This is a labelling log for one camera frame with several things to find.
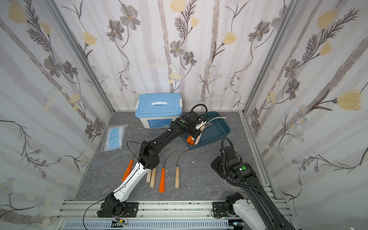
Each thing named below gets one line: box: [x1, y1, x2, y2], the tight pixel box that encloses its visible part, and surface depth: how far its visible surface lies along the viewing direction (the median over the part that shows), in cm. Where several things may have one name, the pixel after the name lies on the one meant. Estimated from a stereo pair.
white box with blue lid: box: [135, 92, 183, 129], surface depth 103 cm
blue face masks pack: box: [103, 124, 128, 151], surface depth 106 cm
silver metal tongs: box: [126, 119, 153, 138], surface depth 110 cm
